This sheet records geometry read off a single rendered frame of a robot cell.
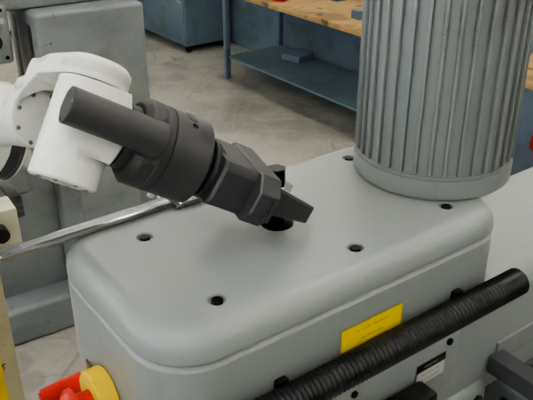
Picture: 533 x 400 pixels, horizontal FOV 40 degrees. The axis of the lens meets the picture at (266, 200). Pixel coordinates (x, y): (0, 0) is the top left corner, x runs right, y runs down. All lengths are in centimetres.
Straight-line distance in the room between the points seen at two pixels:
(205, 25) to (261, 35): 64
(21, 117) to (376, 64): 40
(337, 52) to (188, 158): 652
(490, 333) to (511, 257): 11
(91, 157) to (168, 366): 20
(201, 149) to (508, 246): 53
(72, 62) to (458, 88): 41
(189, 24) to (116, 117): 756
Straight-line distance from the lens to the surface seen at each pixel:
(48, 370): 367
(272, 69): 691
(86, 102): 65
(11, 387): 302
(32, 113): 78
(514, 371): 106
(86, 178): 68
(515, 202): 121
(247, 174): 73
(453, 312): 85
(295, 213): 79
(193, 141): 71
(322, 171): 95
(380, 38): 86
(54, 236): 81
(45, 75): 75
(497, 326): 106
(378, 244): 79
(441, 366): 97
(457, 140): 87
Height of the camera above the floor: 229
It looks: 27 degrees down
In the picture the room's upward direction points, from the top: straight up
